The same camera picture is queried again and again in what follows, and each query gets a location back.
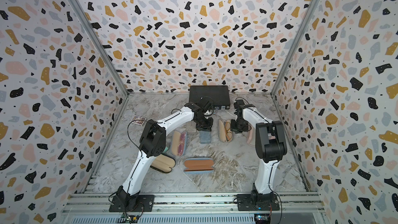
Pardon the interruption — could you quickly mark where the grey case mint lining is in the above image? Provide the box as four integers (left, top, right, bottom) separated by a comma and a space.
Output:
199, 131, 211, 144

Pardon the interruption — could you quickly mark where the black case beige lining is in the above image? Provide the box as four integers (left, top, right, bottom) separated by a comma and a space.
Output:
150, 154, 176, 174

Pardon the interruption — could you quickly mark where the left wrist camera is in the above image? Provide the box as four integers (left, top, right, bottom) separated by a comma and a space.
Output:
198, 96, 215, 115

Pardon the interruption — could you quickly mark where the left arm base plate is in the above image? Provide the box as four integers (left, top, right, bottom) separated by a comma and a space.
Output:
109, 195, 155, 213

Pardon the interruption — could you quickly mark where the black ribbed briefcase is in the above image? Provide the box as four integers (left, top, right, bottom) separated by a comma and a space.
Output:
189, 85, 231, 110

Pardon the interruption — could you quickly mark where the aluminium front rail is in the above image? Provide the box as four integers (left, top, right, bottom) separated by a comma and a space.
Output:
60, 192, 329, 224

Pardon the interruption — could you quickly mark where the playing card box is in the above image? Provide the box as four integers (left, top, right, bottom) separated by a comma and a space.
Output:
131, 115, 146, 126

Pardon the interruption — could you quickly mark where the pink glasses case grey lining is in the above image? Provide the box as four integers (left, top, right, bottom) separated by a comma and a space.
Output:
247, 126, 255, 147

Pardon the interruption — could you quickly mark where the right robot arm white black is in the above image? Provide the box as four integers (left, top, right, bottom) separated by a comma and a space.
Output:
231, 97, 287, 211

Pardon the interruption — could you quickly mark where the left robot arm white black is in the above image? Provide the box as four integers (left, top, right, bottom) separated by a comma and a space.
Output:
112, 99, 213, 207

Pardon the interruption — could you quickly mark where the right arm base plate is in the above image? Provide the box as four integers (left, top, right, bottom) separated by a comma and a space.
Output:
236, 193, 280, 211

